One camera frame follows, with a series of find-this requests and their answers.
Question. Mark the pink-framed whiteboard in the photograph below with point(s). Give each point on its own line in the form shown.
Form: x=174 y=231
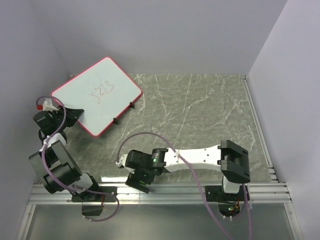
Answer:
x=104 y=91

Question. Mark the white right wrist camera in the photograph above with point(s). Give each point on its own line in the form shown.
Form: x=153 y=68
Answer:
x=121 y=163

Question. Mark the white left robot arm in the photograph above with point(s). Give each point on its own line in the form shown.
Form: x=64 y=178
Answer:
x=58 y=160

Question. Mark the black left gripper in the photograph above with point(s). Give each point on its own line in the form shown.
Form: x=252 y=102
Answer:
x=73 y=115

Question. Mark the aluminium rail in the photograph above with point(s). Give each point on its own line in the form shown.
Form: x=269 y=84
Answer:
x=164 y=194
x=271 y=170

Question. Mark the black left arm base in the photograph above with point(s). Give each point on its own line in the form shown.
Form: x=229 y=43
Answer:
x=108 y=195

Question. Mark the aluminium front rail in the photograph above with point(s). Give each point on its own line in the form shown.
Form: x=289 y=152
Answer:
x=164 y=194

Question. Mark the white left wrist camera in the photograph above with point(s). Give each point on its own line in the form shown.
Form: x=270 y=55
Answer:
x=47 y=105

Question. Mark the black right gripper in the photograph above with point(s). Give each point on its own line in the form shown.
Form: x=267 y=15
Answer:
x=134 y=178

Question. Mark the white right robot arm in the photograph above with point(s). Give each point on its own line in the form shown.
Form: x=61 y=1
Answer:
x=227 y=157

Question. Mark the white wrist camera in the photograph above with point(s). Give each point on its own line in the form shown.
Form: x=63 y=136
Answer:
x=47 y=105
x=121 y=163

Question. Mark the aluminium right side rail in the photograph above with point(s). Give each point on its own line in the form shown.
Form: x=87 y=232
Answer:
x=271 y=170

